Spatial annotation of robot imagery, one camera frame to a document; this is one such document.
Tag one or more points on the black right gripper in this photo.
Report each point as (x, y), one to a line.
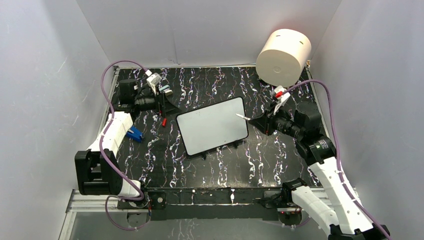
(263, 123)

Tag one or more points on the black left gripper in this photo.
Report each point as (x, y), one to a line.
(168, 108)

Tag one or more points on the red capped whiteboard marker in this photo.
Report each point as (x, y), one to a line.
(243, 117)

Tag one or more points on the black framed whiteboard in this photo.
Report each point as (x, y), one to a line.
(212, 126)

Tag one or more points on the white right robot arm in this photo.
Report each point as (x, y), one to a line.
(345, 218)

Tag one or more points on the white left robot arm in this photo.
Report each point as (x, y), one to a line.
(97, 169)

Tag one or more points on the teal and cream eraser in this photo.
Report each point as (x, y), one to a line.
(166, 90)

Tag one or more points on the blue plastic clip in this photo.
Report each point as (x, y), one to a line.
(134, 134)

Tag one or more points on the cream cylindrical container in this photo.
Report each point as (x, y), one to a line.
(283, 57)

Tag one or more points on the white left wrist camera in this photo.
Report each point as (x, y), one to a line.
(153, 81)

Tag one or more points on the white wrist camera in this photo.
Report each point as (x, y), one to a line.
(280, 96)
(153, 81)

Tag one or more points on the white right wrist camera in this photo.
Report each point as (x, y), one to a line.
(280, 96)

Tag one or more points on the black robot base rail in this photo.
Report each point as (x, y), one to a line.
(263, 203)

